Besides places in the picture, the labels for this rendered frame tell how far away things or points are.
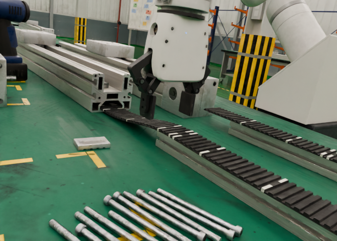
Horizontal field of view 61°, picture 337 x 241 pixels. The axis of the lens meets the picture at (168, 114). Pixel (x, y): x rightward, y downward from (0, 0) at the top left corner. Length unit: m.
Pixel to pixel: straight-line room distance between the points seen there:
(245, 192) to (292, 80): 0.54
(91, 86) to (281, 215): 0.44
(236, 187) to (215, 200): 0.04
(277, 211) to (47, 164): 0.29
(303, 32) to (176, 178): 0.68
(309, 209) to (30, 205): 0.28
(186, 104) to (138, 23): 6.49
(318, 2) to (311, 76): 8.60
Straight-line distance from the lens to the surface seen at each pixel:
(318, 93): 0.86
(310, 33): 0.96
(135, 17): 7.05
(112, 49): 0.99
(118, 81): 0.67
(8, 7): 0.89
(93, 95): 0.64
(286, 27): 0.98
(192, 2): 0.43
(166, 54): 0.42
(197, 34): 0.46
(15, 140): 0.49
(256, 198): 0.37
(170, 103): 0.70
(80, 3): 10.94
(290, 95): 0.87
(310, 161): 0.54
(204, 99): 0.70
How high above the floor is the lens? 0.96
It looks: 16 degrees down
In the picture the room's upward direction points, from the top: 8 degrees clockwise
